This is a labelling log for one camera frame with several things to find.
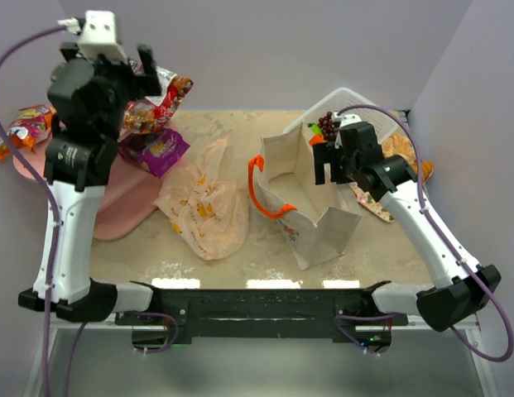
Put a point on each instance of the canvas tote bag orange handles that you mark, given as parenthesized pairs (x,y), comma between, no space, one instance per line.
(317,221)

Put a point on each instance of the orange bread toy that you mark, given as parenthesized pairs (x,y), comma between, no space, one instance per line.
(397,144)

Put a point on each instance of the pink three tier shelf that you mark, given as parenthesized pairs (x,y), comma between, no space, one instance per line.
(127,201)

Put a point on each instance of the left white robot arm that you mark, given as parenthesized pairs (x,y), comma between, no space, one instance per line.
(78,162)

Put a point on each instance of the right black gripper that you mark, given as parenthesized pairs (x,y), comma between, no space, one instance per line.
(333,155)

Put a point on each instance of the green watermelon ball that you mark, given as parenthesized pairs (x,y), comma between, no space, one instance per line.
(315,128)

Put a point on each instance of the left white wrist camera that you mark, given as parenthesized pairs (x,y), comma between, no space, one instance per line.
(98,34)

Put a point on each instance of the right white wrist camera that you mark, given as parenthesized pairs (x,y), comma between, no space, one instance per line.
(340,122)

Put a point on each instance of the orange yellow snack bag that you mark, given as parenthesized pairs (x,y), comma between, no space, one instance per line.
(32,126)

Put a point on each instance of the black base mount frame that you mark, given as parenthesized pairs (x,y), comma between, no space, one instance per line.
(260,313)

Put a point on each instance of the orange banana print plastic bag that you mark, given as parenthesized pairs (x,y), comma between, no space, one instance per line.
(210,215)

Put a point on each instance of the purple grape bunch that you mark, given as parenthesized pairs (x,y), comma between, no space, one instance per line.
(328,126)

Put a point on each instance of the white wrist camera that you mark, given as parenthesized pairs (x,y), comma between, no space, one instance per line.
(340,122)
(98,34)

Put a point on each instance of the floral pattern tray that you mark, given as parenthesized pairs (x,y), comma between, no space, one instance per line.
(366,200)

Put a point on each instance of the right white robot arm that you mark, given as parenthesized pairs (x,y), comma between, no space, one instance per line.
(457,276)

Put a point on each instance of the red snack bag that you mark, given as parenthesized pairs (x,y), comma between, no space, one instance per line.
(151,113)

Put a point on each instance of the purple snack bag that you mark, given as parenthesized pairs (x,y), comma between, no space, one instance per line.
(155,152)

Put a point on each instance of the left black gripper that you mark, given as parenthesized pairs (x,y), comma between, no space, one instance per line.
(127,71)

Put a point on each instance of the orange star shaped toy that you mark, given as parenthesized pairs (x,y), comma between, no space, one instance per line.
(316,139)

